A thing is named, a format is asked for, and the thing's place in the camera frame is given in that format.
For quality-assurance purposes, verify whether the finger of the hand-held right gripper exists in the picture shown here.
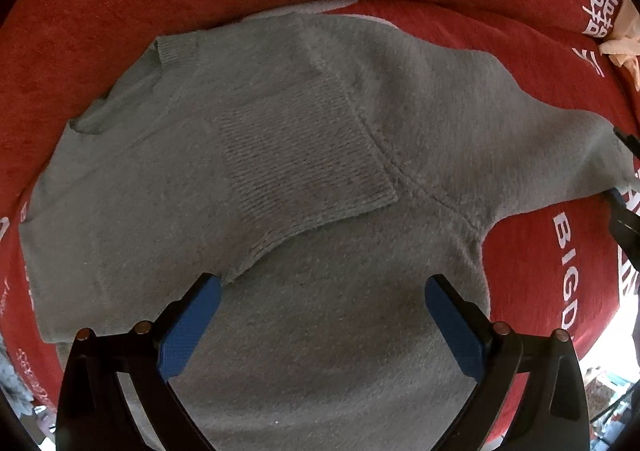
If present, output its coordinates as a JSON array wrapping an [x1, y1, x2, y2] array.
[[613, 126, 640, 163], [606, 188, 640, 258]]

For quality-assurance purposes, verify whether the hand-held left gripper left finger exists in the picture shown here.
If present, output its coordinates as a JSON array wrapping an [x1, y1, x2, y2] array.
[[55, 273, 222, 451]]

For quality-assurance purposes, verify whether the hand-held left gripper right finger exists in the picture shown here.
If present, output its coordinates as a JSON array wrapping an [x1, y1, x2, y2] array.
[[424, 274, 589, 451]]

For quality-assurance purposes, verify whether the gray knit sweater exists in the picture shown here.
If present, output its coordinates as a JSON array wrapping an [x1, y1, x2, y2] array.
[[17, 11, 640, 451]]

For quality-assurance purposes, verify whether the beige crumpled cloth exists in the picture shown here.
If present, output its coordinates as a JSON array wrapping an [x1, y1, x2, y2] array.
[[597, 6, 640, 92]]

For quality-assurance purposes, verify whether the gray fluffy cloth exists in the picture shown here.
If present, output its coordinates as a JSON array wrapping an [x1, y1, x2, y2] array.
[[0, 328, 37, 419]]

